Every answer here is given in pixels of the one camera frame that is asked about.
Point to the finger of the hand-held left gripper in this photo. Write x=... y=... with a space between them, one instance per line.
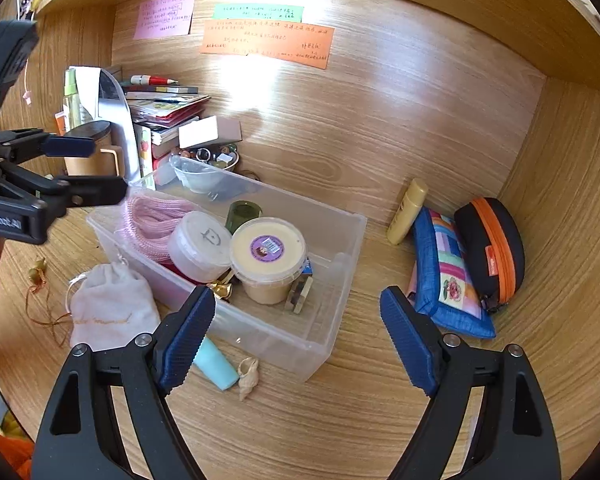
x=70 y=146
x=95 y=191

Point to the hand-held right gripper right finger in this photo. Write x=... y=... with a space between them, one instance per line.
x=410 y=340

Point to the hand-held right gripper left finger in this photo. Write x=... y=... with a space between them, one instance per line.
x=187 y=340

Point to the clear plastic storage box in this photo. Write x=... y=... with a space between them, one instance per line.
x=280 y=330

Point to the white round jar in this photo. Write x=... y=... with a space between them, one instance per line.
x=200 y=245

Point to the cream tub with purple label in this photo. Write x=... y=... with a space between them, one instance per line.
x=265 y=260

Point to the dark green bottle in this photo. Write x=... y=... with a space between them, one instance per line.
x=240 y=215

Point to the wooden desktop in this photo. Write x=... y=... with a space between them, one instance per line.
x=330 y=420

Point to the brown mug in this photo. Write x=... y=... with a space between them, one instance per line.
x=80 y=166

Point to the orange white packet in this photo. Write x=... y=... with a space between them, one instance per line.
x=60 y=125

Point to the light blue tube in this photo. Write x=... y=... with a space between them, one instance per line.
x=217 y=362

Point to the light green spray bottle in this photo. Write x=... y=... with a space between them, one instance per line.
x=71 y=100

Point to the fruit print booklet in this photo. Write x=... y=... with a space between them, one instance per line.
x=142 y=152

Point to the beige seashell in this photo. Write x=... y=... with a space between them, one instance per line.
x=248 y=377

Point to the blue patchwork pouch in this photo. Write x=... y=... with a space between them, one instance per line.
x=447 y=270

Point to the small clear plastic bowl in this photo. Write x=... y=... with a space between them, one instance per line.
x=197 y=176

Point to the red white pen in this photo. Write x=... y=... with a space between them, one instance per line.
x=152 y=80

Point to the stack of books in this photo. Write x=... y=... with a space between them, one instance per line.
x=172 y=110

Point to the small wooden block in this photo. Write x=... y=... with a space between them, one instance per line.
x=300 y=294

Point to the small blue box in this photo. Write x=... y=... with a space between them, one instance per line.
x=307 y=266

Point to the white cardboard box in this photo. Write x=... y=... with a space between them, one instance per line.
x=207 y=132

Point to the black orange zip case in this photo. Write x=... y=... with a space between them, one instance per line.
x=500 y=250

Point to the yellow tube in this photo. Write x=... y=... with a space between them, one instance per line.
x=407 y=212

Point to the bowl of beads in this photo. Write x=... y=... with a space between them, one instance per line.
x=222 y=160

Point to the pink paper note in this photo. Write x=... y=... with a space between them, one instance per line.
x=164 y=14

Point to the person's clothing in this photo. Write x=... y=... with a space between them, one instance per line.
x=5 y=455

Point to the orange paper note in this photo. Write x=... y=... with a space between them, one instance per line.
x=267 y=44

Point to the green paper note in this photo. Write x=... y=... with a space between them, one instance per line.
x=257 y=12

